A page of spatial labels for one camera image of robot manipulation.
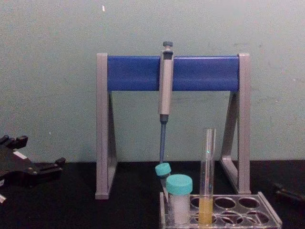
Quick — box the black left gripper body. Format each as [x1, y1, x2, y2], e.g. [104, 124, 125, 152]
[0, 147, 41, 189]

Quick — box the grey clear test tube rack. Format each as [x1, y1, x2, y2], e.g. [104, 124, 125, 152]
[159, 191, 283, 229]

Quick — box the glass test tube yellow liquid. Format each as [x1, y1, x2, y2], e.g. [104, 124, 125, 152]
[199, 128, 216, 227]

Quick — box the black table cloth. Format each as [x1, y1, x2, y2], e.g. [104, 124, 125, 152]
[0, 160, 305, 229]

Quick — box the grey pipette with blue tip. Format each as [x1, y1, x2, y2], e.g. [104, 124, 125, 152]
[156, 41, 175, 168]

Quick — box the grey and blue pipette stand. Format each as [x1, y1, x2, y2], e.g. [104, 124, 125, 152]
[95, 52, 252, 200]

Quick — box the large vial with teal cap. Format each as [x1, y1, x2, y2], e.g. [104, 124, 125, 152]
[165, 174, 193, 225]

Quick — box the small tube with teal cap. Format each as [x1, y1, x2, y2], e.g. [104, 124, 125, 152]
[154, 163, 173, 191]

